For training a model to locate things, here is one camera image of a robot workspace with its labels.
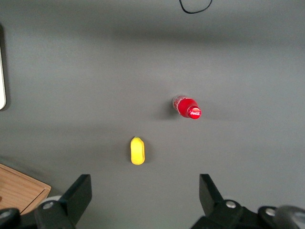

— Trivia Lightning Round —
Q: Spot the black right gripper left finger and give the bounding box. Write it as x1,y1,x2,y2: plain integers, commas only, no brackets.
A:
34,174,93,229

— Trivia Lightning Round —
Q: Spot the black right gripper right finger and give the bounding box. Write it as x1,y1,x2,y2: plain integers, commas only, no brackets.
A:
190,173,246,229

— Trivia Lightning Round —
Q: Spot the cream plastic tray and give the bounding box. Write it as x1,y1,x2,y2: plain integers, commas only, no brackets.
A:
0,22,7,111

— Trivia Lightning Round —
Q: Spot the wooden drawer cabinet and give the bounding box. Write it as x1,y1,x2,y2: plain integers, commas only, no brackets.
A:
0,163,52,216

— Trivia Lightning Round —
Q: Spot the yellow lemon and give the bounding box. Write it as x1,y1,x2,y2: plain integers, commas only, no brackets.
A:
130,135,147,166

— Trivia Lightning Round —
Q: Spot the red cola bottle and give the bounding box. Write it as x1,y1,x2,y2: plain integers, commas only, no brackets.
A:
172,94,203,121

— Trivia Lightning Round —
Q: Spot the black looped cable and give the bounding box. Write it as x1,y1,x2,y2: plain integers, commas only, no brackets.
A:
179,0,214,14

